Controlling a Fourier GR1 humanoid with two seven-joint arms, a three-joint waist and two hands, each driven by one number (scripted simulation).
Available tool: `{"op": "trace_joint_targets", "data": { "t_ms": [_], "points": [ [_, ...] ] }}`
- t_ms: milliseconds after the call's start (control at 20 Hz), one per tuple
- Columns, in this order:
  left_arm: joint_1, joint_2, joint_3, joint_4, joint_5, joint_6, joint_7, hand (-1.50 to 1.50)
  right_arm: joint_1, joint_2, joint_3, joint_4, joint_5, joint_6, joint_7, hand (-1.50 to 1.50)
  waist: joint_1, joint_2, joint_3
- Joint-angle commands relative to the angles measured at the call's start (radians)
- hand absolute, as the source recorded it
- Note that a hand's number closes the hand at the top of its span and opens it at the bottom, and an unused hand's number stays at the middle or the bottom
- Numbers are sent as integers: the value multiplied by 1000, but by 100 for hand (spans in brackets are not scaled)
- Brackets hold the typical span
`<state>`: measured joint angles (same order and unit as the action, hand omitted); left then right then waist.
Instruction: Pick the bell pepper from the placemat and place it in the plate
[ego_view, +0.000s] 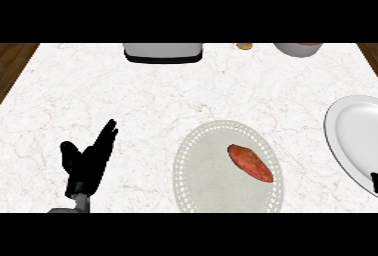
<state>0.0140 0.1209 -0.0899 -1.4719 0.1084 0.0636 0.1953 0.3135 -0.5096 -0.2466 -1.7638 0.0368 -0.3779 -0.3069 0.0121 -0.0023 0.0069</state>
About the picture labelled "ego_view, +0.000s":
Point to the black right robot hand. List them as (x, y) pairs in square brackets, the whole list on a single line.
[(375, 181)]

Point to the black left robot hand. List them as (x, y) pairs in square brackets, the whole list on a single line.
[(90, 160)]

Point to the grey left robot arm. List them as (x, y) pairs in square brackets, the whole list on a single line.
[(78, 204)]

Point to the white plate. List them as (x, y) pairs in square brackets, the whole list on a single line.
[(354, 140)]

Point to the red bell pepper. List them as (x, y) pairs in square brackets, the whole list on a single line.
[(249, 162)]

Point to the pale round placemat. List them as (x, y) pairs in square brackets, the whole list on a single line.
[(227, 168)]

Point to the grey and black appliance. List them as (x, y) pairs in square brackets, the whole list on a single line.
[(162, 52)]

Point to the grey round pot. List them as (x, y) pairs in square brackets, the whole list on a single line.
[(296, 49)]

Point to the small tan round object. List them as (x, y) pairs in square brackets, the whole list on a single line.
[(243, 46)]

